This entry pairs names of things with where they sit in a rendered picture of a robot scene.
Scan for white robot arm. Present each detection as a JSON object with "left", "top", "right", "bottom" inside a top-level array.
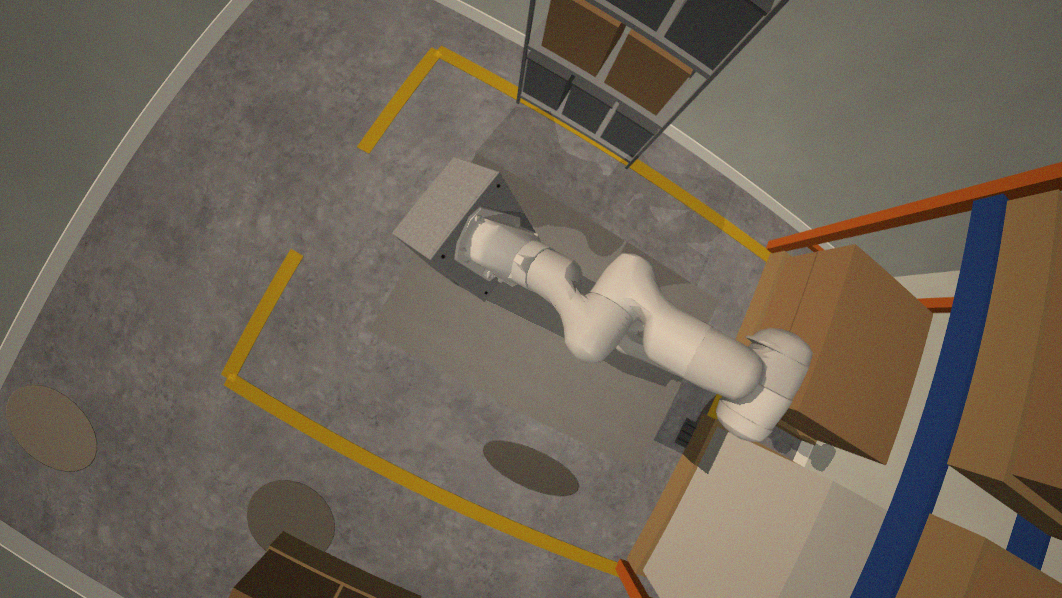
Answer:
[{"left": 453, "top": 206, "right": 813, "bottom": 442}]

